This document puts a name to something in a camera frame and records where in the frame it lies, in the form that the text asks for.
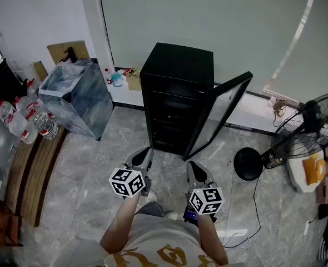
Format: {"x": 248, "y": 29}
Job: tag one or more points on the small cardboard box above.
{"x": 39, "y": 70}

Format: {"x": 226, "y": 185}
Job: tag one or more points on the person's white shoe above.
{"x": 152, "y": 195}
{"x": 171, "y": 215}

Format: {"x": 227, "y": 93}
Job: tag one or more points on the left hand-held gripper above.
{"x": 126, "y": 183}

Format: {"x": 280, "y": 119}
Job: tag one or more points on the person's white printed shirt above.
{"x": 158, "y": 243}

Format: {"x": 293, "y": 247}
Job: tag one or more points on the red packet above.
{"x": 123, "y": 71}

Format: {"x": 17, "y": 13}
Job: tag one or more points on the black faucet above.
{"x": 70, "y": 54}

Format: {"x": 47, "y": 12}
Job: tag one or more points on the brown wooden stool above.
{"x": 0, "y": 224}

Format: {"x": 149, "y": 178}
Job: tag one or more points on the orange cushion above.
{"x": 312, "y": 171}

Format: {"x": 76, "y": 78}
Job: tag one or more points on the person's blue jeans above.
{"x": 151, "y": 208}

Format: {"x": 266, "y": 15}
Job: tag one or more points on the large cardboard sheet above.
{"x": 55, "y": 51}

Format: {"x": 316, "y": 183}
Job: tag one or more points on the white power strip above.
{"x": 307, "y": 227}

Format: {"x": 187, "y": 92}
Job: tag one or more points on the small white bottle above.
{"x": 271, "y": 103}

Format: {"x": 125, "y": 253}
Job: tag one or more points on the glass fridge door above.
{"x": 222, "y": 107}

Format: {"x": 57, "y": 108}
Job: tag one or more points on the blue plush toy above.
{"x": 117, "y": 79}

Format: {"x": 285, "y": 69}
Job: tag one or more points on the brown paper bag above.
{"x": 133, "y": 79}

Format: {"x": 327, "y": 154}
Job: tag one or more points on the group of clear water bottles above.
{"x": 22, "y": 126}

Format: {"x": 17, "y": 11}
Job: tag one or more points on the person's right forearm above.
{"x": 211, "y": 241}

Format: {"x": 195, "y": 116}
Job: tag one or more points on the pale roller blind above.
{"x": 208, "y": 18}

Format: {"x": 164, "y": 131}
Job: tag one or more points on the curved wooden platform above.
{"x": 33, "y": 171}

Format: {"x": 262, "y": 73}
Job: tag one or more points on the black case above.
{"x": 1, "y": 79}

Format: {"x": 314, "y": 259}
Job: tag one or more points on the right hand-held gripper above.
{"x": 207, "y": 200}

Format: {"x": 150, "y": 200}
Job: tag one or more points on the small red-capped bottle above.
{"x": 107, "y": 75}

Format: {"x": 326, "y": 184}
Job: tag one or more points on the black mini fridge cabinet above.
{"x": 178, "y": 63}

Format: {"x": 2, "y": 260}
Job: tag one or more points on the white window ledge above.
{"x": 125, "y": 94}

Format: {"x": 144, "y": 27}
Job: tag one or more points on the white round stool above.
{"x": 294, "y": 174}

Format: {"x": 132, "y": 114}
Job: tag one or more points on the black floor fan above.
{"x": 317, "y": 126}

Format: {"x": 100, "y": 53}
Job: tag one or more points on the person's left forearm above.
{"x": 119, "y": 224}

